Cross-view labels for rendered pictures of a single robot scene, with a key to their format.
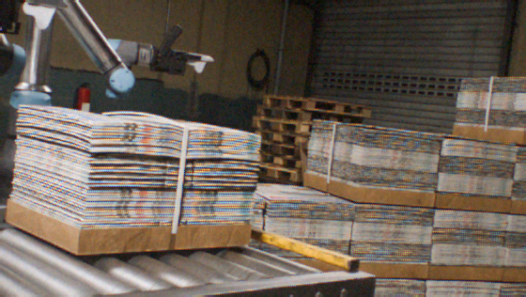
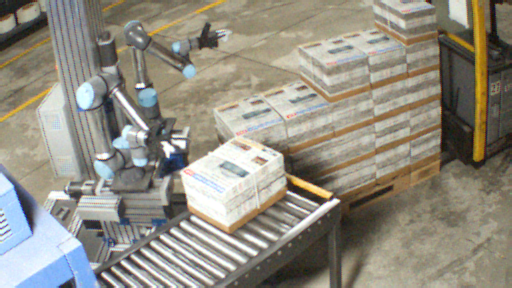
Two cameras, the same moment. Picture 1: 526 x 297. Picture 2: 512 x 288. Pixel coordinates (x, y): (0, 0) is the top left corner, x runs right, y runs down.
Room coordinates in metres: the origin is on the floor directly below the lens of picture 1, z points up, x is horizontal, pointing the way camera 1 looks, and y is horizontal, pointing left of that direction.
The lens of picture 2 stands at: (-1.21, 0.00, 2.70)
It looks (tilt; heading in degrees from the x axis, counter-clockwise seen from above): 32 degrees down; 2
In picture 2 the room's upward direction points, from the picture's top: 9 degrees counter-clockwise
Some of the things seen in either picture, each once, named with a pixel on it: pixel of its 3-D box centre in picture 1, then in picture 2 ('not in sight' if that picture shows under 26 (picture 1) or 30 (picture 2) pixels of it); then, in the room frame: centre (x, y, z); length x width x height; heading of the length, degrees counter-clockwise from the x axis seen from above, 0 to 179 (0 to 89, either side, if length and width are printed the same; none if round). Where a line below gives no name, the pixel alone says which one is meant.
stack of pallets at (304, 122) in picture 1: (308, 149); not in sight; (9.16, -0.63, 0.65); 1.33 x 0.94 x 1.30; 137
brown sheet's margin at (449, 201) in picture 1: (440, 195); (374, 69); (2.47, -0.64, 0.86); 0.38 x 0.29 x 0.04; 22
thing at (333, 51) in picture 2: (375, 127); (332, 50); (2.37, -0.37, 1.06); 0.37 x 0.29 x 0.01; 22
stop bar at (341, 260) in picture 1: (275, 240); (298, 181); (1.47, -0.06, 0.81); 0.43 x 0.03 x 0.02; 43
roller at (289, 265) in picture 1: (240, 257); (285, 195); (1.43, 0.01, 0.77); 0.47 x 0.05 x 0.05; 43
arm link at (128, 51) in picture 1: (121, 53); (181, 47); (2.37, 0.49, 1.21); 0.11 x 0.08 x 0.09; 106
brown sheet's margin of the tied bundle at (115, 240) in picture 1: (80, 224); (220, 210); (1.30, 0.31, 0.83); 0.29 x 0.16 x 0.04; 43
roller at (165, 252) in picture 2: not in sight; (183, 264); (0.99, 0.49, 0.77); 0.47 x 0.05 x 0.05; 43
